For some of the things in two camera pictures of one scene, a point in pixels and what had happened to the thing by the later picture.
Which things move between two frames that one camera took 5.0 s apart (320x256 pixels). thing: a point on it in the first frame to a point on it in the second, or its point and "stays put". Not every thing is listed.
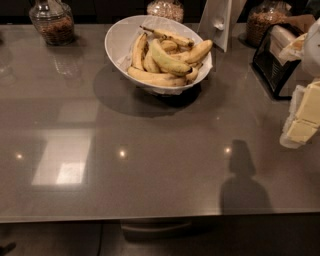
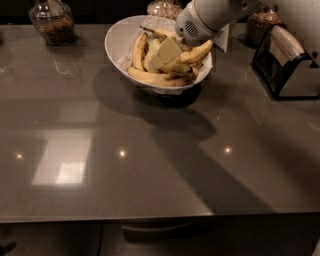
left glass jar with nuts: [54, 20] stays put
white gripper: [312, 51] to [189, 29]
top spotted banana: [173, 38] stays put
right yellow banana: [195, 53] stays put
